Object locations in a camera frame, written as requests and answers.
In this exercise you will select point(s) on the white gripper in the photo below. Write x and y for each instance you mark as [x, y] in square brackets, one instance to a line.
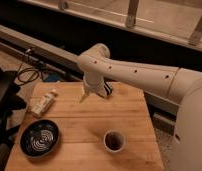
[92, 84]

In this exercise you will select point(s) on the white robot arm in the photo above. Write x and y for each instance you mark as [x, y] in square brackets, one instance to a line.
[180, 86]

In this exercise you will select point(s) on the black striped small object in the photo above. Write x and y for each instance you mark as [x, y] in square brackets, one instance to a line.
[108, 89]

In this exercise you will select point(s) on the blue object on floor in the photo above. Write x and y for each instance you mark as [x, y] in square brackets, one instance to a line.
[52, 78]

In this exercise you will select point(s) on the white tube bottle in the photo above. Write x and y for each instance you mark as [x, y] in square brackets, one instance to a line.
[44, 103]

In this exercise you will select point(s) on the black patterned bowl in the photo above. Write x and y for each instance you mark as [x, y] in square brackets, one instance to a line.
[39, 138]

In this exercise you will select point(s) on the black chair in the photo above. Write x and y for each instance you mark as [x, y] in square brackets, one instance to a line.
[9, 101]

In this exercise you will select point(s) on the metal window railing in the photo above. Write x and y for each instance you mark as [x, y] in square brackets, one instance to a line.
[174, 21]

